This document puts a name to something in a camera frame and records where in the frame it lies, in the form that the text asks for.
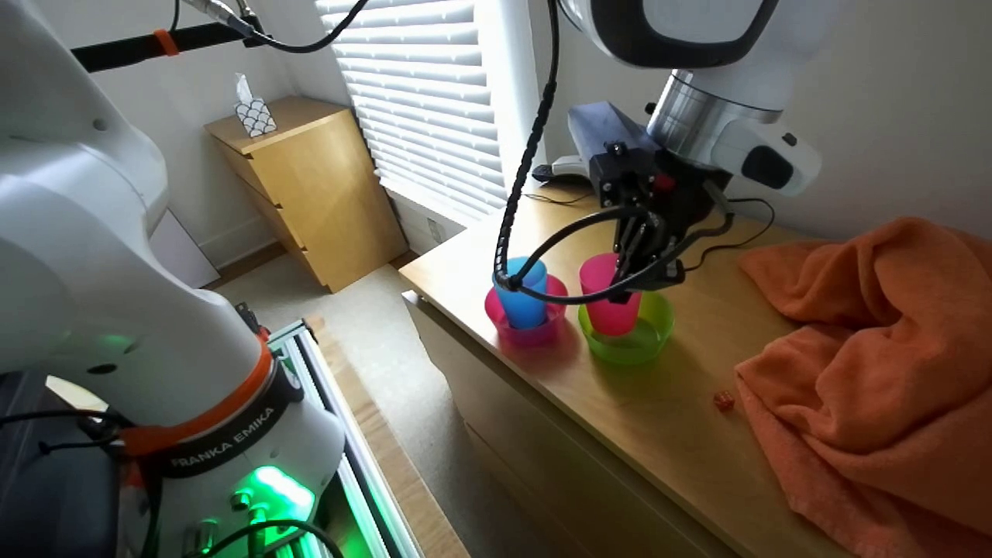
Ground patterned tissue box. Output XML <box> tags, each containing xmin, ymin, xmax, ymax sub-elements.
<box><xmin>229</xmin><ymin>71</ymin><xmax>282</xmax><ymax>138</ymax></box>

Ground pink plastic bowl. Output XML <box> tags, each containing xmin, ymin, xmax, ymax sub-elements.
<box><xmin>480</xmin><ymin>271</ymin><xmax>573</xmax><ymax>354</ymax></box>

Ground white window blinds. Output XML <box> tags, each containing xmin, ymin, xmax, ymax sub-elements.
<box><xmin>313</xmin><ymin>0</ymin><xmax>510</xmax><ymax>225</ymax></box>

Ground small wooden side cabinet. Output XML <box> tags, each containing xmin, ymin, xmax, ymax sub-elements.
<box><xmin>201</xmin><ymin>93</ymin><xmax>408</xmax><ymax>293</ymax></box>

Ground orange towel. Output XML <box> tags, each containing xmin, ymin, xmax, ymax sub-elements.
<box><xmin>732</xmin><ymin>214</ymin><xmax>992</xmax><ymax>558</ymax></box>

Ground pink plastic cup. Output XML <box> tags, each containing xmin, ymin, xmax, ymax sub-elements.
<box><xmin>577</xmin><ymin>252</ymin><xmax>645</xmax><ymax>342</ymax></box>

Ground black bar with orange tape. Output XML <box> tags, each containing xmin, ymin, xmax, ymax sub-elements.
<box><xmin>66</xmin><ymin>14</ymin><xmax>261</xmax><ymax>74</ymax></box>

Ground light wooden cabinet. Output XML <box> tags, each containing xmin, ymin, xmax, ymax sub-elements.
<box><xmin>398</xmin><ymin>184</ymin><xmax>855</xmax><ymax>558</ymax></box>

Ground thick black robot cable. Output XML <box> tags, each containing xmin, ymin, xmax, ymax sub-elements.
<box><xmin>488</xmin><ymin>0</ymin><xmax>726</xmax><ymax>311</ymax></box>

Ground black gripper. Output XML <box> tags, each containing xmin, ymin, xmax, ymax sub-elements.
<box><xmin>597</xmin><ymin>144</ymin><xmax>732</xmax><ymax>293</ymax></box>

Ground green plastic bowl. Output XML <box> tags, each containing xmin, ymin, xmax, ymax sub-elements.
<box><xmin>573</xmin><ymin>289</ymin><xmax>676</xmax><ymax>373</ymax></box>

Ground dark wrist camera box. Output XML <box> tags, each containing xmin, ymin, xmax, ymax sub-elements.
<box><xmin>565</xmin><ymin>100</ymin><xmax>666</xmax><ymax>202</ymax></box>

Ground thin black cable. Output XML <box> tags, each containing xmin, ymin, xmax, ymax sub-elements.
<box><xmin>683</xmin><ymin>193</ymin><xmax>779</xmax><ymax>272</ymax></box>

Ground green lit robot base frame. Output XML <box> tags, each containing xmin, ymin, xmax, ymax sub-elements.
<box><xmin>182</xmin><ymin>315</ymin><xmax>424</xmax><ymax>558</ymax></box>

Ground blue plastic cup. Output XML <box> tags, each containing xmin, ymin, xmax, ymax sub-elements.
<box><xmin>488</xmin><ymin>253</ymin><xmax>553</xmax><ymax>335</ymax></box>

